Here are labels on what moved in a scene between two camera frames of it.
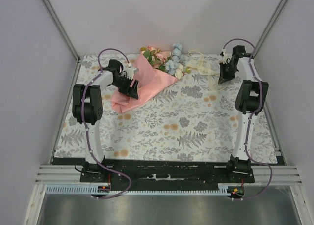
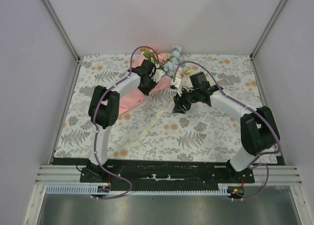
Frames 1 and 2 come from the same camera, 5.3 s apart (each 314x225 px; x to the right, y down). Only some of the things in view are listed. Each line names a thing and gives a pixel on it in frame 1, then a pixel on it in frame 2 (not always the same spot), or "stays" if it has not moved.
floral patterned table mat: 194,120 stays
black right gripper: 223,76 to 179,101
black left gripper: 131,92 to 146,92
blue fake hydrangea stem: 171,65 stays
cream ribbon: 203,69 to 135,143
